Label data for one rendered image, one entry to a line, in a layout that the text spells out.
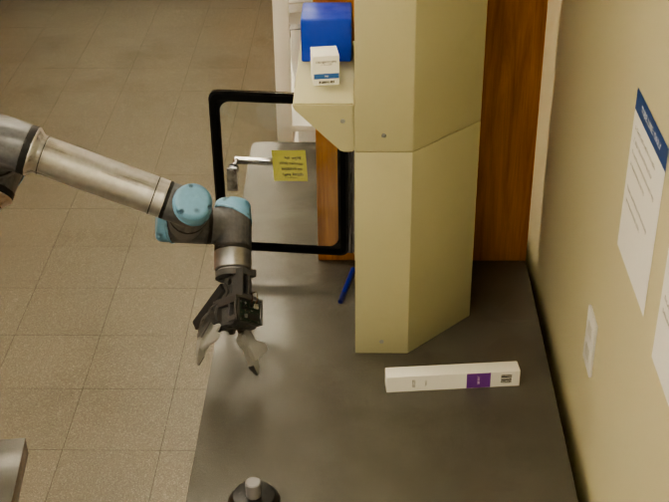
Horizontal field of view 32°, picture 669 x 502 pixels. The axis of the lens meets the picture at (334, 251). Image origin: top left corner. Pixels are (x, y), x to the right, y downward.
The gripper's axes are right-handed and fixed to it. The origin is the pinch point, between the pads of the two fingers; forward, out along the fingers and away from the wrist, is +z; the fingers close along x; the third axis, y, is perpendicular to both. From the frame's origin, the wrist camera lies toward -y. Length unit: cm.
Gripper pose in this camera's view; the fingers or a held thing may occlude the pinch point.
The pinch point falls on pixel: (225, 372)
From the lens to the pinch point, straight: 234.1
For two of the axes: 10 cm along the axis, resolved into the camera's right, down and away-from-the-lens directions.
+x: 7.2, 2.1, 6.7
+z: 0.2, 9.5, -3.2
